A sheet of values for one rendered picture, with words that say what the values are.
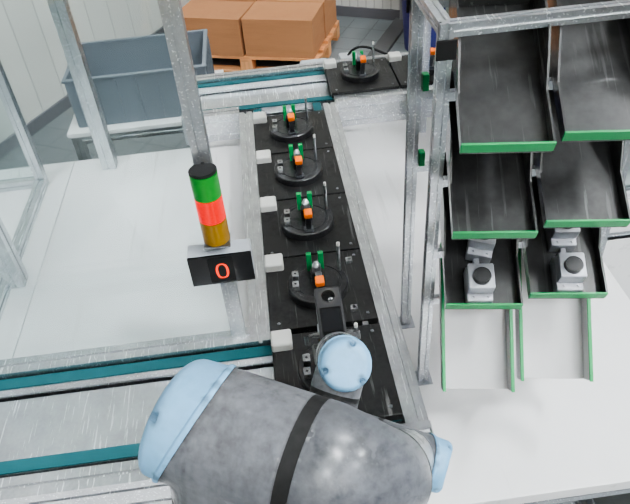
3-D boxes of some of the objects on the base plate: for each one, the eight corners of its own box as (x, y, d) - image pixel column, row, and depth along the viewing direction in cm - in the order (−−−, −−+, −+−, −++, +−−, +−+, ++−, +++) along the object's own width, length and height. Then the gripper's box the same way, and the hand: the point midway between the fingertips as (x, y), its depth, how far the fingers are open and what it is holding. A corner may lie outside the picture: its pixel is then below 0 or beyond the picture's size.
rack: (577, 364, 143) (689, 0, 91) (415, 386, 142) (435, 28, 90) (541, 298, 159) (619, -44, 107) (395, 317, 158) (402, -21, 106)
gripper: (306, 390, 105) (303, 373, 126) (378, 380, 105) (363, 365, 127) (299, 337, 105) (298, 329, 127) (371, 328, 106) (358, 321, 127)
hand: (329, 333), depth 125 cm, fingers closed on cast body, 4 cm apart
